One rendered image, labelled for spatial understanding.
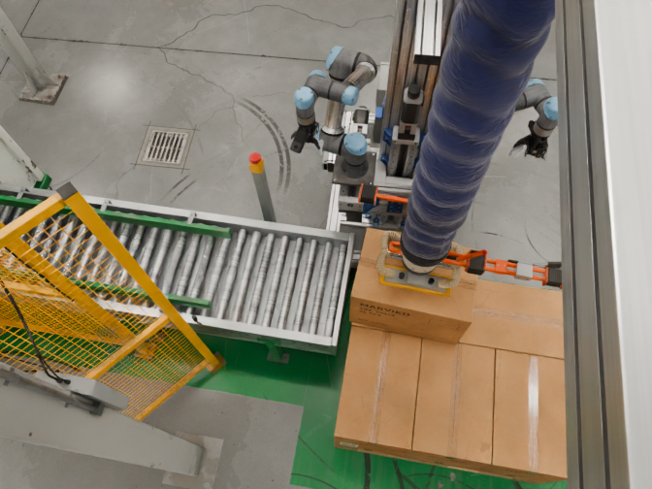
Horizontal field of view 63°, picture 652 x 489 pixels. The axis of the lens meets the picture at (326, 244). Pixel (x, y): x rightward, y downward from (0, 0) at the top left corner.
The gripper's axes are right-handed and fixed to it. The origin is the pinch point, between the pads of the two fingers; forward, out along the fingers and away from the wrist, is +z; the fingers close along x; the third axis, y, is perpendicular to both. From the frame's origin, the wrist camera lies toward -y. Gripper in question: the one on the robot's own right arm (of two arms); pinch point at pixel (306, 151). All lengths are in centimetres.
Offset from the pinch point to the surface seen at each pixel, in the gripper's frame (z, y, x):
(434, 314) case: 54, -27, -80
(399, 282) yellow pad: 40, -24, -59
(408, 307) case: 54, -28, -67
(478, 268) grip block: 28, -7, -89
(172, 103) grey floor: 149, 92, 179
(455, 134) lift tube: -69, -20, -62
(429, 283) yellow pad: 40, -19, -72
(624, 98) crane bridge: -157, -83, -81
